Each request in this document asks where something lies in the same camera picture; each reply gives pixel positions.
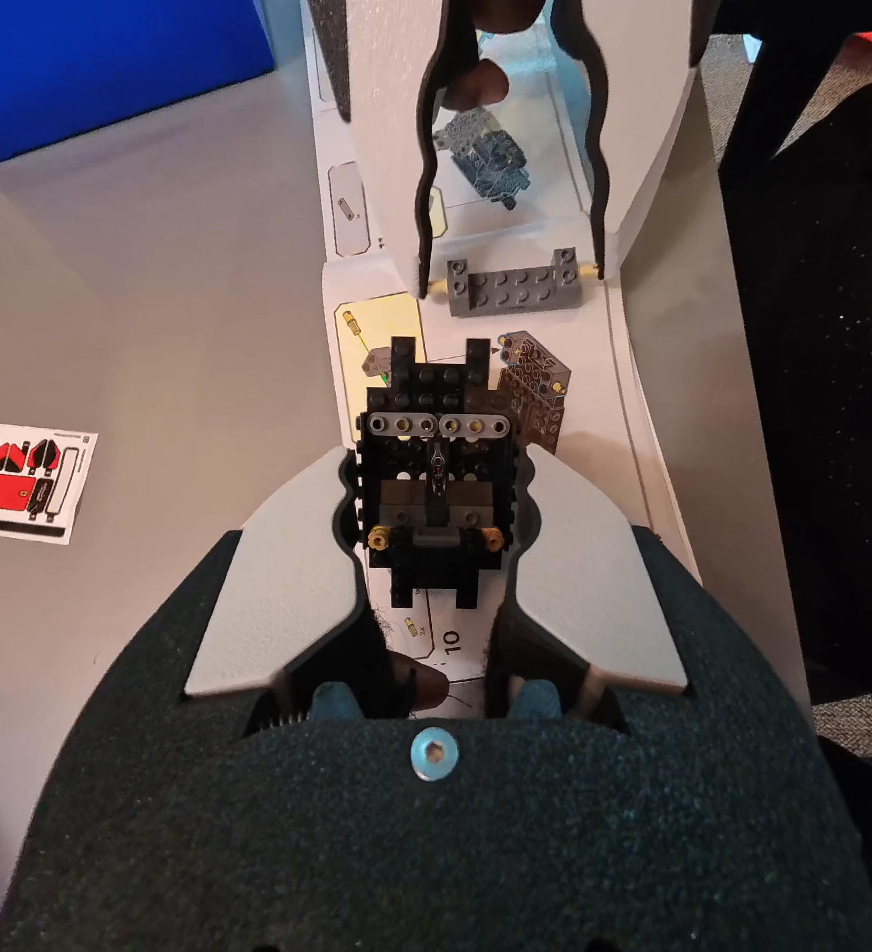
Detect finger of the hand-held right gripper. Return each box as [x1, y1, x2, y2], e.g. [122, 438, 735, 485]
[347, 0, 475, 300]
[553, 0, 706, 285]

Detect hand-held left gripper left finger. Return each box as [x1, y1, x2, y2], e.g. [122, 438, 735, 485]
[183, 446, 371, 700]

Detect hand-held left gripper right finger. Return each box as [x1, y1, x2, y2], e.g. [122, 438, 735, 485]
[505, 445, 690, 698]

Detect large blue plastic bin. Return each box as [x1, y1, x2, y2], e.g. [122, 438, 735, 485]
[0, 0, 275, 168]

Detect grey lego brick tan pins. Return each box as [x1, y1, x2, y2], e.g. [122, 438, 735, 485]
[424, 247, 605, 319]

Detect black lego chassis assembly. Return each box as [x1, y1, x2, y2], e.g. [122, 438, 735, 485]
[351, 336, 520, 609]

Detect lego instruction booklet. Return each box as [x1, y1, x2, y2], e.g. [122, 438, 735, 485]
[303, 0, 704, 682]

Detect person's right hand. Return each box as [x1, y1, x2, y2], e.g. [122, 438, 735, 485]
[443, 0, 542, 109]

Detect red and white sticker sheet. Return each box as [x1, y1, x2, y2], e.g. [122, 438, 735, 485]
[0, 421, 99, 546]

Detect dark cloth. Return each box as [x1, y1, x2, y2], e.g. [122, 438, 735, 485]
[718, 33, 872, 704]

